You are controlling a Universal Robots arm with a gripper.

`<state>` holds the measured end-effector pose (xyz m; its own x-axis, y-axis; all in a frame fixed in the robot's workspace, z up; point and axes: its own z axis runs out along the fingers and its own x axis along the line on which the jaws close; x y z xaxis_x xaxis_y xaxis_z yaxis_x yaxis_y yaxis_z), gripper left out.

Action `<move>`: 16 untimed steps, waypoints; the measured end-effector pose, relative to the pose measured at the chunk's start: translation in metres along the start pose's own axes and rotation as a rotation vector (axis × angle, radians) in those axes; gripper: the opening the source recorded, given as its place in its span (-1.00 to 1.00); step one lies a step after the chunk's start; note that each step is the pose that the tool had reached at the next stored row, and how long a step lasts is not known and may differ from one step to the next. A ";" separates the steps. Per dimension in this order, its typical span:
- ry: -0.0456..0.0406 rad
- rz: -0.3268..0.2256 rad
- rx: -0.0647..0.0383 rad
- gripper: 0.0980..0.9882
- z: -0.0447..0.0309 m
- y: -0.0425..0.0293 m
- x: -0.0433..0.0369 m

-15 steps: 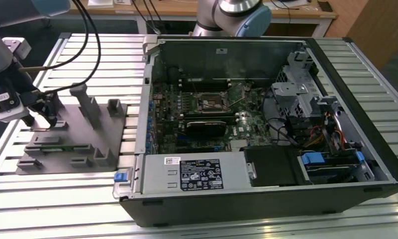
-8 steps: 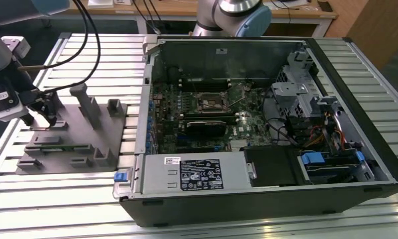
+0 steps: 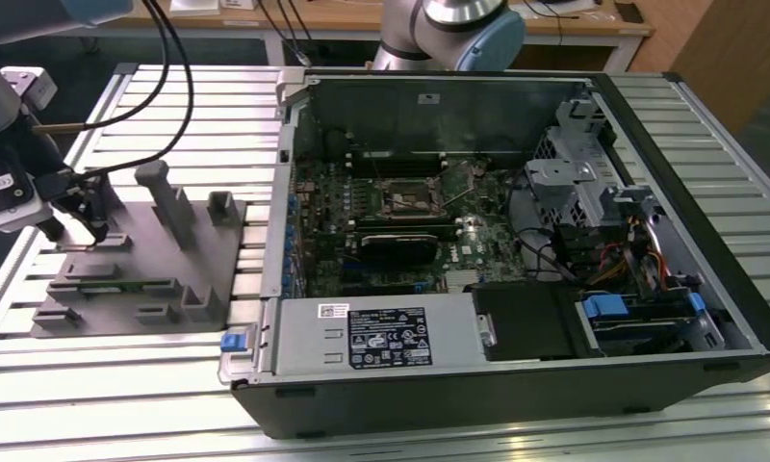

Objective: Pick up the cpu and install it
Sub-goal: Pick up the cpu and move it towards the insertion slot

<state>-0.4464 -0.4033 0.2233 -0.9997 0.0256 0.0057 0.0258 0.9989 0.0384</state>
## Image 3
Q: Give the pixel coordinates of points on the grey power supply unit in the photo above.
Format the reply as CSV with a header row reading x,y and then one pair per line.
x,y
308,337

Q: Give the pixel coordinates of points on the small blue bay clip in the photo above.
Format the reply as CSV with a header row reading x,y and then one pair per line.
x,y
696,303

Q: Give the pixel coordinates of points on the green RAM stick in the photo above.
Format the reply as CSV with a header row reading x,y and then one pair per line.
x,y
125,287

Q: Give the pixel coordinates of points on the small silver chipset heatsink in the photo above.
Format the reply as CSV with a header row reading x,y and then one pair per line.
x,y
464,280

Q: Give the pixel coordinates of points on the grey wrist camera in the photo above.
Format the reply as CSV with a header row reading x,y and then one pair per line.
x,y
35,89

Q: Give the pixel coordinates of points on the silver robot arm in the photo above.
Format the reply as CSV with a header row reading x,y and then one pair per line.
x,y
424,33

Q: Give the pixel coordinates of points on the grey parts rack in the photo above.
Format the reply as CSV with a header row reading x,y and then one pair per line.
x,y
141,240

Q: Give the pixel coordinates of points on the blue case latch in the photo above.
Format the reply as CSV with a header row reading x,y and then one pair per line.
x,y
233,341

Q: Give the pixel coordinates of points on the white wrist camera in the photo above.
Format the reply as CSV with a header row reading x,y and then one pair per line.
x,y
12,214

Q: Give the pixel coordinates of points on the hard disk in blue carrier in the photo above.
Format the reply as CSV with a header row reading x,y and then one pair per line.
x,y
604,308

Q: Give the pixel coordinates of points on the black open PC case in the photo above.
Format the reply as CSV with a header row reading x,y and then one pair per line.
x,y
488,404

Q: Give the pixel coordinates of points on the metal disk bay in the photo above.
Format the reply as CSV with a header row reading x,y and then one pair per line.
x,y
707,337

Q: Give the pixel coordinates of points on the wooden cabinet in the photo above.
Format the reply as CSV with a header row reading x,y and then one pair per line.
x,y
732,58

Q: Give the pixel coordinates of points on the CPU socket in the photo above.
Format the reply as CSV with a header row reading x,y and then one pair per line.
x,y
411,197

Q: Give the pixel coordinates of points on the black RAM slot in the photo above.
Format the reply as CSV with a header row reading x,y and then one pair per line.
x,y
397,156
404,220
397,169
404,227

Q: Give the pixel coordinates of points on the perforated metal drive cage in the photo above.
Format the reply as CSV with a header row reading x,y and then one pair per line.
x,y
552,178

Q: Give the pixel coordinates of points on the black plastic shroud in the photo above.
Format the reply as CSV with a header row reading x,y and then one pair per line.
x,y
527,317

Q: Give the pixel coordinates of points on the wooden desk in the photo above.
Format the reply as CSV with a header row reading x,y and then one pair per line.
x,y
340,14

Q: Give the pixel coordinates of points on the black graphics card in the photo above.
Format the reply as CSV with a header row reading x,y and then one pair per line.
x,y
397,248

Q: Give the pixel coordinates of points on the large white box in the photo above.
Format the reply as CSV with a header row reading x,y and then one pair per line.
x,y
196,7

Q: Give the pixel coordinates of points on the green motherboard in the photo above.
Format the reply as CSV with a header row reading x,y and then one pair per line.
x,y
488,240

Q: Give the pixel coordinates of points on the small black device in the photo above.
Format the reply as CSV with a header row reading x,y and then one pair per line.
x,y
629,12

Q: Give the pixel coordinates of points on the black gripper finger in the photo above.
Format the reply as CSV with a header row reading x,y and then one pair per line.
x,y
53,228
99,207

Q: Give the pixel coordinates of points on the small white box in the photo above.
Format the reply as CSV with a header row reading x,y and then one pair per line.
x,y
240,4

